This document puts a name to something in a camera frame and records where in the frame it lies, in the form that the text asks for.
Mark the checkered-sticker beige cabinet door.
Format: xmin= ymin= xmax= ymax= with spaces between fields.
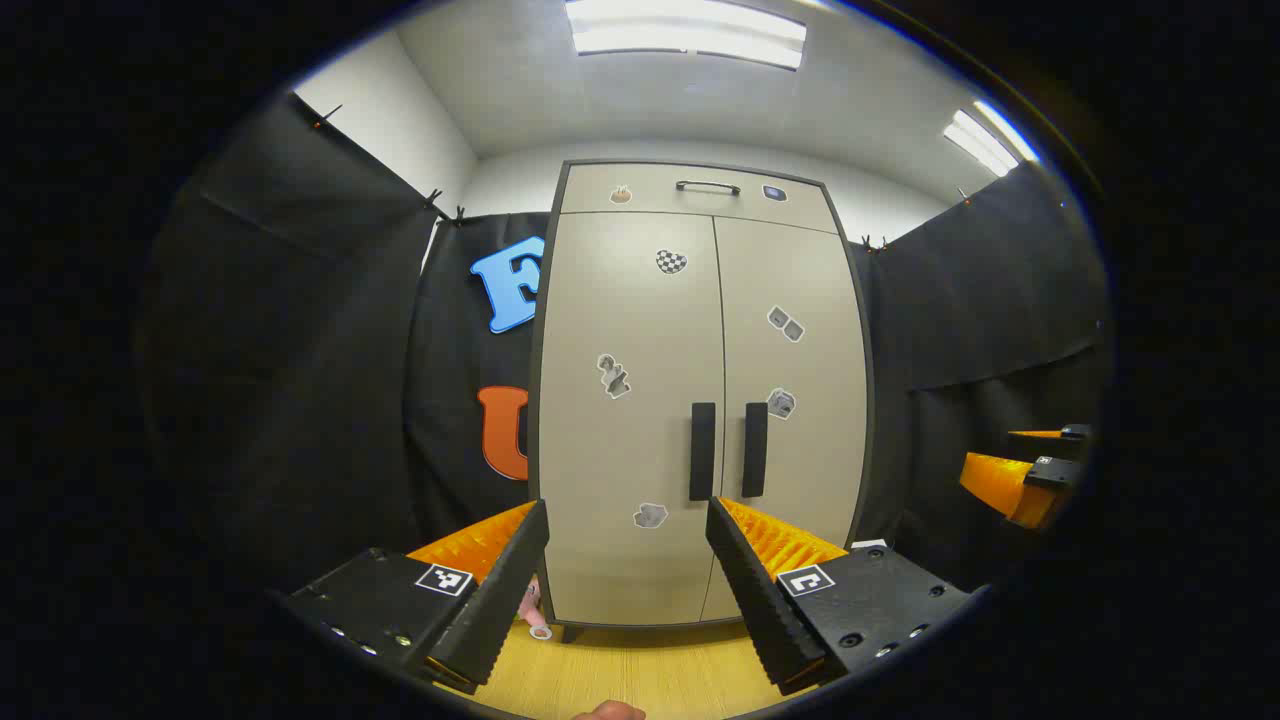
xmin=537 ymin=210 xmax=728 ymax=627

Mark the small ceiling light panel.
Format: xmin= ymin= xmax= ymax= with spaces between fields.
xmin=943 ymin=100 xmax=1041 ymax=179

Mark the beige double-door shoe cabinet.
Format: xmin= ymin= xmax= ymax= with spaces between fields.
xmin=527 ymin=158 xmax=877 ymax=641

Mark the beige shoe cabinet door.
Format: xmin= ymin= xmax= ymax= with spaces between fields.
xmin=712 ymin=215 xmax=869 ymax=623

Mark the black backdrop cloth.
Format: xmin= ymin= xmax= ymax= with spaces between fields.
xmin=140 ymin=90 xmax=1111 ymax=601

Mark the large ceiling light panel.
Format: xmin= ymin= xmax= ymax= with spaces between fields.
xmin=565 ymin=0 xmax=807 ymax=71

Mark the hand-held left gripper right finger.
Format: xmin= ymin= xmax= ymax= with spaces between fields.
xmin=705 ymin=497 xmax=973 ymax=697

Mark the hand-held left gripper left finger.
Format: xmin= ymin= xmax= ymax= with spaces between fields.
xmin=283 ymin=498 xmax=551 ymax=696

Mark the beige cabinet drawer front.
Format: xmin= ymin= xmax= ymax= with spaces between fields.
xmin=560 ymin=163 xmax=839 ymax=234

